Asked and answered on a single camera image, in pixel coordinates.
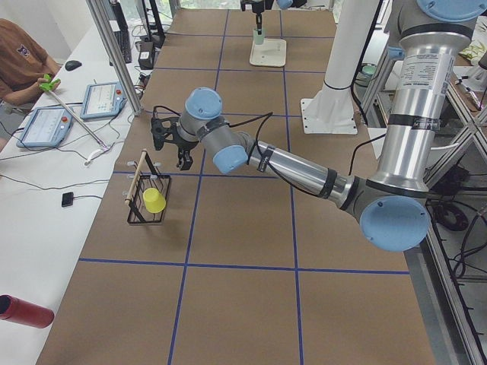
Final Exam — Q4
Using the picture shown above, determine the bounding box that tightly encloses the red cylindrical bottle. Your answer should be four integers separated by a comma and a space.
1, 294, 55, 329

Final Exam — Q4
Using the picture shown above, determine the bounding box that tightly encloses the small black square device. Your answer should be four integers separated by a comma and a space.
61, 192, 75, 208

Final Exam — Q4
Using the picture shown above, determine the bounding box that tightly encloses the far blue teach pendant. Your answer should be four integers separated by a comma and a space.
80, 81, 127, 120

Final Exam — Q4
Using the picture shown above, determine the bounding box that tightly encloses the black wire cup rack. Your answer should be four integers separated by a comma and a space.
125, 149, 172, 225

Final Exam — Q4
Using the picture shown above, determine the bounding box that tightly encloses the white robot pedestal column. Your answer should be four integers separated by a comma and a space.
323, 0, 382, 90

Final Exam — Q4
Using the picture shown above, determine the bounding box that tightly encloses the near blue teach pendant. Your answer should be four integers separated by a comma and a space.
16, 106, 73, 149

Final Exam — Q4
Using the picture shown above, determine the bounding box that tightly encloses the black power adapter box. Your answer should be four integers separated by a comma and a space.
138, 42, 155, 70

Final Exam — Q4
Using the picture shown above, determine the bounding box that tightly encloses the black keyboard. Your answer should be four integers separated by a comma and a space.
113, 30, 132, 63

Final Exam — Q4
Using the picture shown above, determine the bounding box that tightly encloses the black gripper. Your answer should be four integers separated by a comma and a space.
164, 117, 199, 171
240, 0, 272, 35

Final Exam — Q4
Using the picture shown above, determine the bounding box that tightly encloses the cream rabbit print tray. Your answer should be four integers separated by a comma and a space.
250, 38, 287, 68

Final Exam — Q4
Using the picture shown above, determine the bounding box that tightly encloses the green handled reacher stick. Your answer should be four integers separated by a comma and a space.
39, 74, 109, 151

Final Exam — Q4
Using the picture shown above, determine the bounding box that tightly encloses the blue teach pendant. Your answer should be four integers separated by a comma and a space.
80, 81, 127, 120
16, 106, 73, 149

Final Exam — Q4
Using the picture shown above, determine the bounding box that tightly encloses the person in brown shirt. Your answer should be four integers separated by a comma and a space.
1, 18, 60, 106

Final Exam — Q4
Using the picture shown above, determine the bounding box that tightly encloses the black computer mouse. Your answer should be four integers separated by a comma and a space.
64, 60, 82, 71

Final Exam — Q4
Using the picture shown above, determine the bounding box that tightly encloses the pale green plastic cup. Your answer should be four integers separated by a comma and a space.
253, 28, 265, 46

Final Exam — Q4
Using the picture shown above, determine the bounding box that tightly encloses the yellow plastic cup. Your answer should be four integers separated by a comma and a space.
143, 188, 167, 214

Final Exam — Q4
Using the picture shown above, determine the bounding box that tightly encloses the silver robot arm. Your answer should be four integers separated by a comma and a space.
240, 0, 293, 35
170, 1, 486, 252

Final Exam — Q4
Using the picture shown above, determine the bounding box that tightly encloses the white plastic chair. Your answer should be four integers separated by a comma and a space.
368, 125, 460, 179

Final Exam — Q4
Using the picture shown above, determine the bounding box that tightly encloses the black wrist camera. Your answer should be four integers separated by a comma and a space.
151, 117, 170, 151

